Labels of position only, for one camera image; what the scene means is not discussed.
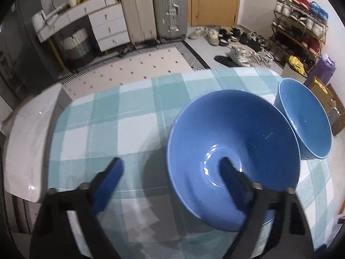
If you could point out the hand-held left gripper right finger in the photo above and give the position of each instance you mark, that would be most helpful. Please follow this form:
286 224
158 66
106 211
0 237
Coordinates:
231 175

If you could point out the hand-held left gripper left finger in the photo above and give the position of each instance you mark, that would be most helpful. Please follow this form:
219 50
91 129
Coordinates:
107 186

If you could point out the blue bowl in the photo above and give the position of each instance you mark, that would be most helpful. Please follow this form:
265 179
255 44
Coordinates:
242 129
304 113

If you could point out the teal checked tablecloth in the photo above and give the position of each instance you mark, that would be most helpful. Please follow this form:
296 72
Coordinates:
121 129

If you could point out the grey marble coffee table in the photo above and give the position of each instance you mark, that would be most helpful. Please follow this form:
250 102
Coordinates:
27 140

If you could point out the beige storage bin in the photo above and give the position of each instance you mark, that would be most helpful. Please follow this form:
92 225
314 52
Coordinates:
287 73

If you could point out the printed cardboard box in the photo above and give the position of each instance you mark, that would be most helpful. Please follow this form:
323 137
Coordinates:
323 97

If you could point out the brown patterned doormat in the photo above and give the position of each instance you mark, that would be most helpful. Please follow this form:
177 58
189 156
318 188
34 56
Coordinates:
338 113

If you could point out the scattered shoes group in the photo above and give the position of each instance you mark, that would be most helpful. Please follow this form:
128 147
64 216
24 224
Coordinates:
237 48

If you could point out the yellow bag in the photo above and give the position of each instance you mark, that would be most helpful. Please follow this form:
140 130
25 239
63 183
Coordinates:
296 63

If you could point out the purple bag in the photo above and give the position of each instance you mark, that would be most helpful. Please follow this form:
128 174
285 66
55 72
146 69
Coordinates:
322 70

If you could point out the grey white laundry basket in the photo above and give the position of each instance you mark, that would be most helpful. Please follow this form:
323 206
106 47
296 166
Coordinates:
75 43

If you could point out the white vanity desk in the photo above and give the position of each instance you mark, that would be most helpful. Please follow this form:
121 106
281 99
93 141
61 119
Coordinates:
107 29

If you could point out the shelved shoes group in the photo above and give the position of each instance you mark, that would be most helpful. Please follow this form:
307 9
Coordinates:
304 21

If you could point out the metal shoe rack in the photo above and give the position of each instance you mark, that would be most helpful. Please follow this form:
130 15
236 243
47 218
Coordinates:
324 32

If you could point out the wooden door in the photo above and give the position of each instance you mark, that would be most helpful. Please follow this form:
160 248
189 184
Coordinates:
215 2

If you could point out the beige suitcase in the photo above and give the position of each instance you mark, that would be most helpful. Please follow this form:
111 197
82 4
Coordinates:
138 13

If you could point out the silver suitcase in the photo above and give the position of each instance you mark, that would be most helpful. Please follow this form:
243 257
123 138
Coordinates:
169 10

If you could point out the white kettle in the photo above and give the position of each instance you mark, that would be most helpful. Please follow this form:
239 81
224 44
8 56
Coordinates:
38 20

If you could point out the cream candle jar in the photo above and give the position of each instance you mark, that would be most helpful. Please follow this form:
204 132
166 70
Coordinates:
72 0

